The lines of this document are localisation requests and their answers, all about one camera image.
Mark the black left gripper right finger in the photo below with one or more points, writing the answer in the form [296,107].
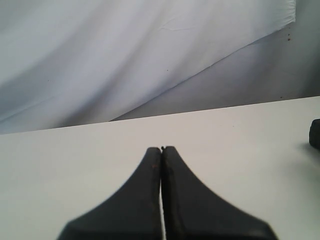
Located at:
[193,212]

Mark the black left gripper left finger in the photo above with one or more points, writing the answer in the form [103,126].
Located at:
[131,213]

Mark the black plastic carry case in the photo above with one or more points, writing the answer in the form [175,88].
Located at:
[314,134]

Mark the white backdrop cloth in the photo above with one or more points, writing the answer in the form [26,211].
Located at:
[73,62]

